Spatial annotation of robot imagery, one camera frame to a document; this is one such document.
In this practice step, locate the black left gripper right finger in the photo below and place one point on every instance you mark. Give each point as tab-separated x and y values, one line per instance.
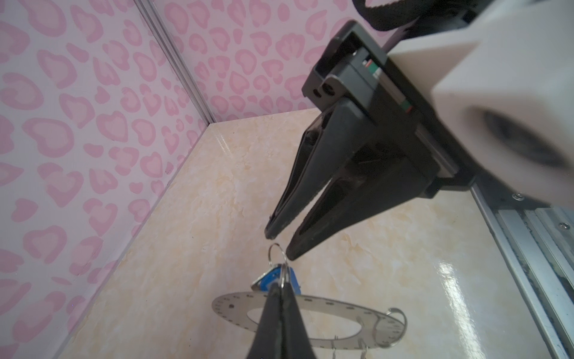
294	341

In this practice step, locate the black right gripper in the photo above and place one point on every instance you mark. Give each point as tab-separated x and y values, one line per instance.
377	139

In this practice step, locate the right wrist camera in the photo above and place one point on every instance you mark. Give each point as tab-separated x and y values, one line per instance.
503	86

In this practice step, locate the silver perforated metal ring disc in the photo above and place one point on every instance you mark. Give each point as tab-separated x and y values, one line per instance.
330	324

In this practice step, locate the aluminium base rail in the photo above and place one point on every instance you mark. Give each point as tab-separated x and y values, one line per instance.
536	243

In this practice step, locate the diagonal aluminium frame bar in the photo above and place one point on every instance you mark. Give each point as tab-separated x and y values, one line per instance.
152	17

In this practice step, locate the blue key tag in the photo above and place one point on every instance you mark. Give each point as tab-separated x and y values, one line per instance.
275	275

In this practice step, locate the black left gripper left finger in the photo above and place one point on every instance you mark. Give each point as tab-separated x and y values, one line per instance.
268	342

